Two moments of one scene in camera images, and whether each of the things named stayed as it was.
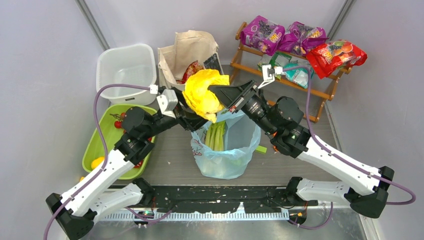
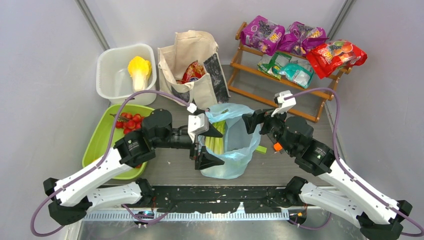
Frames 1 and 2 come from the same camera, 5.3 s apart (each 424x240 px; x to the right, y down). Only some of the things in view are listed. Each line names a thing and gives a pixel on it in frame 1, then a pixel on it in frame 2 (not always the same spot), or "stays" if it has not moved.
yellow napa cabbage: [197, 96] → [140, 69]
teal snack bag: [300, 76] stays
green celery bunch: [214, 135] stays
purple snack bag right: [300, 36] stays
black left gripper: [190, 120] → [205, 159]
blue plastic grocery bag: [242, 136] stays
